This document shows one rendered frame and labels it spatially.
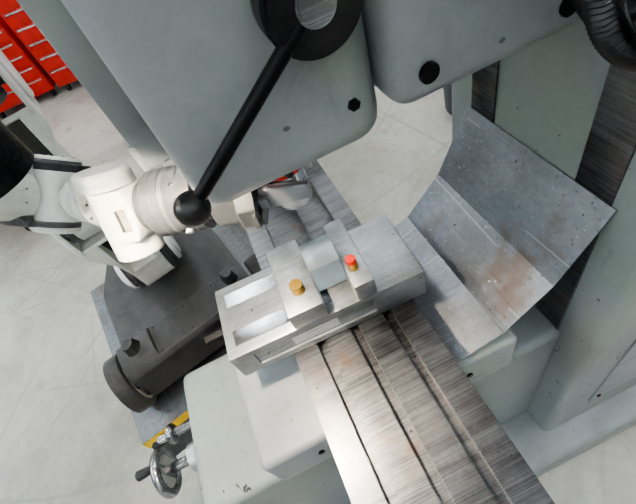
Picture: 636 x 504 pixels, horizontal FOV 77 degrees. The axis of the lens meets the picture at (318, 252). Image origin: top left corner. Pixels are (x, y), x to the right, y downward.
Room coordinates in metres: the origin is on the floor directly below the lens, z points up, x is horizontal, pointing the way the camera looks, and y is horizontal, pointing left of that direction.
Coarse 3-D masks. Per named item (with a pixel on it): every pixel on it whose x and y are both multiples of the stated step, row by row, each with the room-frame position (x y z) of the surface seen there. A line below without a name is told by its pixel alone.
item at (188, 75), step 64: (64, 0) 0.30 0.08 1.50; (128, 0) 0.29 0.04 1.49; (192, 0) 0.29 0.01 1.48; (128, 64) 0.29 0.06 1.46; (192, 64) 0.29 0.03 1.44; (256, 64) 0.30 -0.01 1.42; (320, 64) 0.30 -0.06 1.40; (192, 128) 0.29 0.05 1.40; (256, 128) 0.29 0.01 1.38; (320, 128) 0.30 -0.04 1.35
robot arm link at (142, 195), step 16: (144, 176) 0.45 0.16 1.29; (112, 192) 0.45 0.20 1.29; (128, 192) 0.45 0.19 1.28; (144, 192) 0.43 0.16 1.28; (96, 208) 0.45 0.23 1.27; (112, 208) 0.44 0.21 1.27; (128, 208) 0.43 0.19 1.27; (144, 208) 0.41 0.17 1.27; (112, 224) 0.44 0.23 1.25; (128, 224) 0.43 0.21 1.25; (144, 224) 0.42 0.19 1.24; (160, 224) 0.40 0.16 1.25; (112, 240) 0.43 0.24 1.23; (128, 240) 0.42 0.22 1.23; (144, 240) 0.43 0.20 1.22; (160, 240) 0.44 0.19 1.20; (128, 256) 0.42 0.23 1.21; (144, 256) 0.41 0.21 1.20
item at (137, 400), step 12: (108, 360) 0.77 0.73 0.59; (108, 372) 0.72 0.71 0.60; (120, 372) 0.70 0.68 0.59; (108, 384) 0.68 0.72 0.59; (120, 384) 0.67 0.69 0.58; (132, 384) 0.67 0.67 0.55; (120, 396) 0.64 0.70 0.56; (132, 396) 0.64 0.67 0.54; (144, 396) 0.65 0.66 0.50; (156, 396) 0.68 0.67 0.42; (132, 408) 0.62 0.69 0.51; (144, 408) 0.63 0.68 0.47
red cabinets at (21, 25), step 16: (0, 0) 4.82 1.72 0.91; (0, 16) 5.01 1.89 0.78; (16, 16) 4.82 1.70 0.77; (0, 32) 4.85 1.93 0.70; (16, 32) 4.83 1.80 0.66; (32, 32) 4.82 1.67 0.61; (0, 48) 4.86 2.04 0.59; (16, 48) 4.86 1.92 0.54; (32, 48) 4.83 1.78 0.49; (48, 48) 4.82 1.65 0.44; (16, 64) 4.86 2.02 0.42; (32, 64) 4.87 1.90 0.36; (48, 64) 4.83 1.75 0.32; (64, 64) 4.83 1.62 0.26; (32, 80) 4.86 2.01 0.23; (48, 80) 4.89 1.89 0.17; (64, 80) 4.82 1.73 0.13; (16, 96) 4.85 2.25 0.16; (0, 112) 4.86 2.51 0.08
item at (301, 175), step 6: (300, 168) 0.38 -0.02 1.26; (300, 174) 0.38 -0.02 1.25; (306, 174) 0.39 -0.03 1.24; (282, 180) 0.37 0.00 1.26; (288, 180) 0.37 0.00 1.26; (294, 180) 0.37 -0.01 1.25; (300, 180) 0.38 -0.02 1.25; (312, 192) 0.39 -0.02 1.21; (306, 198) 0.38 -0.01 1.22; (288, 204) 0.38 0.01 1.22; (294, 204) 0.37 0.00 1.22; (300, 204) 0.37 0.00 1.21
